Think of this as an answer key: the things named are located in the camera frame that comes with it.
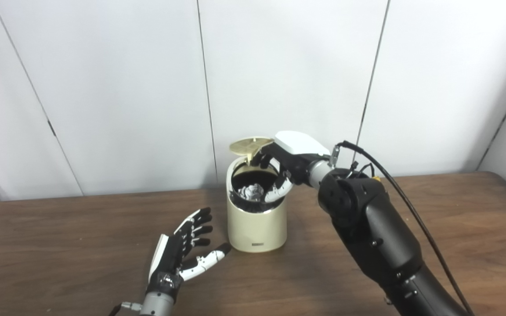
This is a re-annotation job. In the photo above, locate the white and black left hand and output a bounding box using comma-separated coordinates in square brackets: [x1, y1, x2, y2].
[148, 207, 231, 292]

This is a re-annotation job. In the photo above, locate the white and black right hand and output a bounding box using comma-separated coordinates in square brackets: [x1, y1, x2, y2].
[249, 130, 333, 203]

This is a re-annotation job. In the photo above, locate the round cream bin lid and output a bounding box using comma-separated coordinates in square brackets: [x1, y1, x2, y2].
[229, 136, 275, 166]

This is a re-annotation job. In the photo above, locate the silvery paper ball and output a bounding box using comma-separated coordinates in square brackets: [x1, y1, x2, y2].
[237, 184, 266, 201]

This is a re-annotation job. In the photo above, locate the cream-colored bin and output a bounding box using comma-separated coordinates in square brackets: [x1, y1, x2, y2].
[226, 156, 288, 253]

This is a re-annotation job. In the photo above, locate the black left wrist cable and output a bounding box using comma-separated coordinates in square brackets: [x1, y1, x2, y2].
[108, 301, 143, 316]

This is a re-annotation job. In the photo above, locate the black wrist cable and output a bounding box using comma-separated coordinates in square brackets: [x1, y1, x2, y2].
[330, 140, 475, 316]
[108, 301, 143, 316]

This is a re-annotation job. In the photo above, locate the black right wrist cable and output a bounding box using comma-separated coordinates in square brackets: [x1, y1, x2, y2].
[330, 140, 475, 316]

